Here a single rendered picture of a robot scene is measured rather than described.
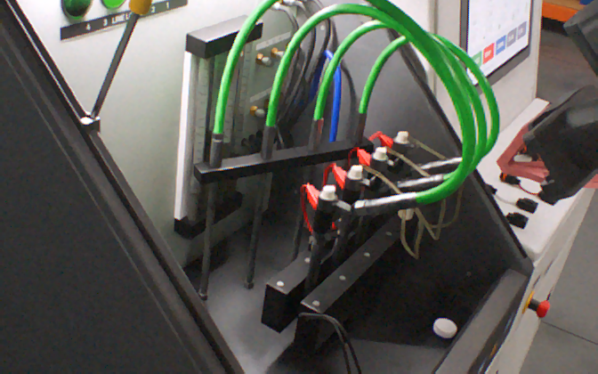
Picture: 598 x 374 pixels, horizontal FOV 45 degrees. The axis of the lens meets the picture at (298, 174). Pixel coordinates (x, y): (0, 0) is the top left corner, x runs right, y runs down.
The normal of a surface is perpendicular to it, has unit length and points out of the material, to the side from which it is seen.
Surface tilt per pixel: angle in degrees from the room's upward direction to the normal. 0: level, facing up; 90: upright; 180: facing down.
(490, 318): 0
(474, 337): 0
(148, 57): 90
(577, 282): 0
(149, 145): 90
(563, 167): 46
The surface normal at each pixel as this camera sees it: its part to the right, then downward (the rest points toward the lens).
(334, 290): 0.14, -0.85
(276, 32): 0.83, 0.38
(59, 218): -0.54, 0.36
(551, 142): 0.47, -0.23
